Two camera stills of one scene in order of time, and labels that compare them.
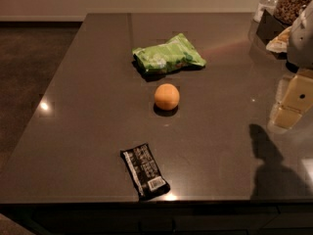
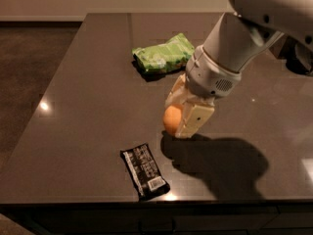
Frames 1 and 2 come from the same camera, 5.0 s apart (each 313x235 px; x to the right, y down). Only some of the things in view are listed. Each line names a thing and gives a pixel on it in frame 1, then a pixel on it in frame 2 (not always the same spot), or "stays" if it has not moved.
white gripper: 301,43 → 208,74
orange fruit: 166,97 → 171,118
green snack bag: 176,54 stays
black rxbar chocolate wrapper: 144,172 stays
